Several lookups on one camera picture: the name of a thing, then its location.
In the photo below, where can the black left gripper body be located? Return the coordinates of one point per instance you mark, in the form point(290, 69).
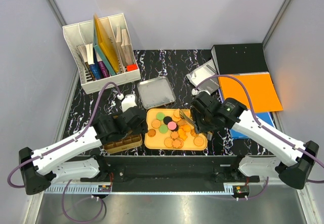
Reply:
point(142, 128)

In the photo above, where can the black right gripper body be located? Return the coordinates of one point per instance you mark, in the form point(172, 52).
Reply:
point(203, 121)

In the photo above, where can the brown compartment cookie box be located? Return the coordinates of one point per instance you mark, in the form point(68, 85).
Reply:
point(130, 142)

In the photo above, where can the metal tongs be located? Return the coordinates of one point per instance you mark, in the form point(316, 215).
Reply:
point(183, 115)

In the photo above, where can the yellow cookie tray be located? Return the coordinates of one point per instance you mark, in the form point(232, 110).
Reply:
point(159, 137)

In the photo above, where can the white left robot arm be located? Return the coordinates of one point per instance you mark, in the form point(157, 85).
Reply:
point(44, 167)

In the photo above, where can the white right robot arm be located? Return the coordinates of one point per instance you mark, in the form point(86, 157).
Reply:
point(292, 160)

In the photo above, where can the round tan biscuit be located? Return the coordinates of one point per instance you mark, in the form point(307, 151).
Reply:
point(198, 141)

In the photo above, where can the pink macaron cookie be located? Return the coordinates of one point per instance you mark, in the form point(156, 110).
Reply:
point(172, 125)

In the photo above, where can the black sandwich cookie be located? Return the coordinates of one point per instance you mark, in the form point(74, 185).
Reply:
point(167, 119)

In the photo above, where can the grey booklet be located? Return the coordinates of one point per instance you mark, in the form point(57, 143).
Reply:
point(203, 72)

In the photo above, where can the green macaron cookie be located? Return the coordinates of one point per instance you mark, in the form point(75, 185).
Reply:
point(160, 116)

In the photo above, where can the blue folder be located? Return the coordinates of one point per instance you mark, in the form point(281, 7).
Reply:
point(251, 126)

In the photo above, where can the orange folder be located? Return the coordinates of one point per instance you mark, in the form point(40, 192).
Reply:
point(255, 87)

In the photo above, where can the silver tin lid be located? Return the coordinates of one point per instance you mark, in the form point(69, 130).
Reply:
point(156, 92)

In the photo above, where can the black binder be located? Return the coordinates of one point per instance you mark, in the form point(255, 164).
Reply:
point(239, 58)

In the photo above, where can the white file organizer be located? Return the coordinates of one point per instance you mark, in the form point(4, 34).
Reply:
point(93, 73)

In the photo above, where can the yellow folder in organizer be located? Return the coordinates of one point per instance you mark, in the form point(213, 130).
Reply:
point(104, 47)

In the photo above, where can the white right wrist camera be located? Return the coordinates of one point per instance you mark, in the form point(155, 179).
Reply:
point(195, 92)

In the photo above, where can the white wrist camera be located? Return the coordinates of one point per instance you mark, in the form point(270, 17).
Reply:
point(129, 101)
point(195, 92)

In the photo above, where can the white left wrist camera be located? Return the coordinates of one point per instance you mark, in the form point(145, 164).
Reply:
point(129, 101)

